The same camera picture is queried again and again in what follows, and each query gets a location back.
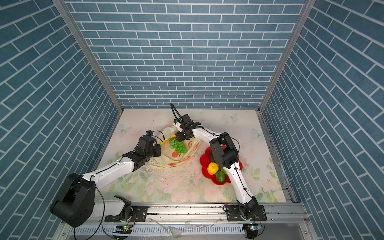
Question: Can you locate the cream printed plastic bag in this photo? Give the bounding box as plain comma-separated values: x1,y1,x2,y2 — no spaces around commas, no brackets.
149,127,202,169

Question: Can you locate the red flower-shaped plate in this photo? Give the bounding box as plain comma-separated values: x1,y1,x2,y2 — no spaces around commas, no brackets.
200,147,231,186

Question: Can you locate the yellow lemon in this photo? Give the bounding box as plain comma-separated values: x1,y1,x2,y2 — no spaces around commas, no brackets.
207,163,220,175

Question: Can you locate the dark green lime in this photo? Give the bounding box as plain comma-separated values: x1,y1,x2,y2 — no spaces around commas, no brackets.
215,171,226,185

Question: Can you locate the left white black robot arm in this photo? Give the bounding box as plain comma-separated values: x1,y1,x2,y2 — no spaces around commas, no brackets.
50,135,161,228

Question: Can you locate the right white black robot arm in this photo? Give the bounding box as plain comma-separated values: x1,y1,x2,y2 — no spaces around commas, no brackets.
173,111,260,219

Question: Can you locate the yellow banana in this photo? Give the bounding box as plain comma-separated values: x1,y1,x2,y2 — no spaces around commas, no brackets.
160,135,176,147

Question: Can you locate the green grape bunch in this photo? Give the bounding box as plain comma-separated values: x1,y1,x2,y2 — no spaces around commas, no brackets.
169,138,188,158

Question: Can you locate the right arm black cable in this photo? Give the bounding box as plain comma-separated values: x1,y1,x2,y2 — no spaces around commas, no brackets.
169,102,266,239

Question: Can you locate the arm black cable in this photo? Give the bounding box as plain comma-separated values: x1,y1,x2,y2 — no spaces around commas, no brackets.
72,130,166,240
169,102,266,239

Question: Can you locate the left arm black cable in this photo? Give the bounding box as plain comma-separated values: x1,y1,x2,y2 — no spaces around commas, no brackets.
72,130,166,240

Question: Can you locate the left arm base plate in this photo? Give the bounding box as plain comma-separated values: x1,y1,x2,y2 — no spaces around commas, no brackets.
104,206,148,223

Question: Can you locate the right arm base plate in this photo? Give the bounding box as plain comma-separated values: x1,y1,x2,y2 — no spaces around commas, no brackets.
223,205,267,222

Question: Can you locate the aluminium front rail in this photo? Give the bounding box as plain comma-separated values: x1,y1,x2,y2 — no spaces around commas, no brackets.
61,202,314,226

